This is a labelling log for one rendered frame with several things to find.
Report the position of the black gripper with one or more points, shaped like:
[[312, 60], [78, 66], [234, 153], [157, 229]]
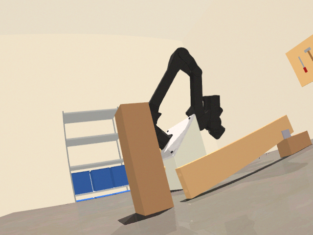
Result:
[[222, 129]]

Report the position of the long wooden rail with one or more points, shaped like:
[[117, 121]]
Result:
[[201, 174]]

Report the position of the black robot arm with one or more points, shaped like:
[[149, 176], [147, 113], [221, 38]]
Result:
[[206, 108]]

